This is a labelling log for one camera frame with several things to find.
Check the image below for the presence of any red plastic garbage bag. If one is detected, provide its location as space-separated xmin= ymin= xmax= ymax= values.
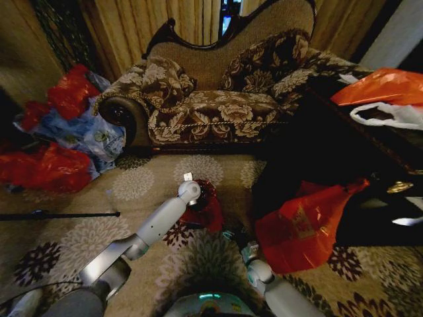
xmin=254 ymin=178 xmax=371 ymax=275

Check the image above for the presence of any blue printed plastic bag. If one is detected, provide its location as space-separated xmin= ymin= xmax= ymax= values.
xmin=34 ymin=71 xmax=128 ymax=173

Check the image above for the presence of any wide red plastic bag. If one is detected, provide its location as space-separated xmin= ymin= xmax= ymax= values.
xmin=0 ymin=141 xmax=94 ymax=194

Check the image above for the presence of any tall red plastic bag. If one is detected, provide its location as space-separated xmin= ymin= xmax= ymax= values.
xmin=47 ymin=64 xmax=100 ymax=122

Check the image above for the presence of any small red plastic bag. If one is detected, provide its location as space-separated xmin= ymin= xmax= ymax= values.
xmin=20 ymin=100 xmax=52 ymax=132

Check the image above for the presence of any white plastic bag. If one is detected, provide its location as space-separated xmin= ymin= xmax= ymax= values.
xmin=349 ymin=101 xmax=423 ymax=131

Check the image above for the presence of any orange plastic bag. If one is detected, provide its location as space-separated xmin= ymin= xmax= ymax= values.
xmin=330 ymin=67 xmax=423 ymax=107

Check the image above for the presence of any floral brown chaise sofa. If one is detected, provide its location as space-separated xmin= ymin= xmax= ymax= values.
xmin=93 ymin=0 xmax=374 ymax=155

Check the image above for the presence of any dark wooden table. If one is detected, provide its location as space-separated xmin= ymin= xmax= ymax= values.
xmin=250 ymin=79 xmax=423 ymax=248

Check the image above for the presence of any floral patterned rug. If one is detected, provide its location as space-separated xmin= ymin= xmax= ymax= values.
xmin=0 ymin=153 xmax=423 ymax=317

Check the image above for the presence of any small floral brown cushion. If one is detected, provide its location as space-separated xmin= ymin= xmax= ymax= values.
xmin=140 ymin=55 xmax=198 ymax=114

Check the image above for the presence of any thin black rod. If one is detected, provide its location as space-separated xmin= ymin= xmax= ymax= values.
xmin=0 ymin=209 xmax=122 ymax=223

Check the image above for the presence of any large floral brown cushion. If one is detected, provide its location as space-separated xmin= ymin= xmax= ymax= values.
xmin=220 ymin=31 xmax=312 ymax=95

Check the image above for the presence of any beige pleated curtain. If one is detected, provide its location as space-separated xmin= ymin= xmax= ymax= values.
xmin=78 ymin=0 xmax=388 ymax=82

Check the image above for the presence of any dark green mesh net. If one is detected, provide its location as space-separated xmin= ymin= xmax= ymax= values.
xmin=30 ymin=0 xmax=97 ymax=73

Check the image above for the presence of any brass drawer handle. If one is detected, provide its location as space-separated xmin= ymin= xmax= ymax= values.
xmin=386 ymin=180 xmax=414 ymax=195

